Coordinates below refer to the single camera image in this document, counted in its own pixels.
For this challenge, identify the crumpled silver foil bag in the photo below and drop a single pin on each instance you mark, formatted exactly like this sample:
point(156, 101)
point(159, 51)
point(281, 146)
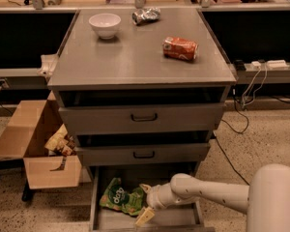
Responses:
point(147, 15)

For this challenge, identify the white power strip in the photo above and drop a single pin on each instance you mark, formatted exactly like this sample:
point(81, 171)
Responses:
point(272, 64)

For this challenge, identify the white paper on ledge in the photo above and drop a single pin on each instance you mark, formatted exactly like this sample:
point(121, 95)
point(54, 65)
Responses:
point(49, 62)

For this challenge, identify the bottom grey drawer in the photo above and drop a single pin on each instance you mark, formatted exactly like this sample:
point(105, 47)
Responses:
point(185, 218)

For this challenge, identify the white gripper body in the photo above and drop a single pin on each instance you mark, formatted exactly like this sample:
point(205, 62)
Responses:
point(155, 196)

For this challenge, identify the open cardboard box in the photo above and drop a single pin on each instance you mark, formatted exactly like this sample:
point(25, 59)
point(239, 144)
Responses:
point(25, 136)

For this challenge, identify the green rice chip bag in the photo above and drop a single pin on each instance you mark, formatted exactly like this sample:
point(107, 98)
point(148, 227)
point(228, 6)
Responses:
point(117, 199)

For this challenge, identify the middle grey drawer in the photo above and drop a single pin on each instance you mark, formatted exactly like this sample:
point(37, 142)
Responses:
point(142, 154)

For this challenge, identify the grey drawer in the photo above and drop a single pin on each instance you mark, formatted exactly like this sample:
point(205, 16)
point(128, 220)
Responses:
point(142, 118)
point(185, 218)
point(142, 154)

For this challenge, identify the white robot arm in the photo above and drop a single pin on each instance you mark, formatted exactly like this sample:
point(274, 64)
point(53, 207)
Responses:
point(265, 201)

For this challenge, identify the white bowl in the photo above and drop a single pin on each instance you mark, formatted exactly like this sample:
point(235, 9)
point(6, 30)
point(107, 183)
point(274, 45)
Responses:
point(105, 26)

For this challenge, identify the orange soda can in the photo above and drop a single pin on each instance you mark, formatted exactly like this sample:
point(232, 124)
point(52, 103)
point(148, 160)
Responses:
point(179, 48)

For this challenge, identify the top grey drawer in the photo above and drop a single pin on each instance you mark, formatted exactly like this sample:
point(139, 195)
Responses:
point(142, 118)

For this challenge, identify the snack bags in box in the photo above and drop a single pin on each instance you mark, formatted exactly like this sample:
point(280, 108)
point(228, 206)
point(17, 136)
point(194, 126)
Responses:
point(61, 143)

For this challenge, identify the grey drawer cabinet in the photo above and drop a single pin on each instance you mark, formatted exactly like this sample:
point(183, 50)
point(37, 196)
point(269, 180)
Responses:
point(131, 69)

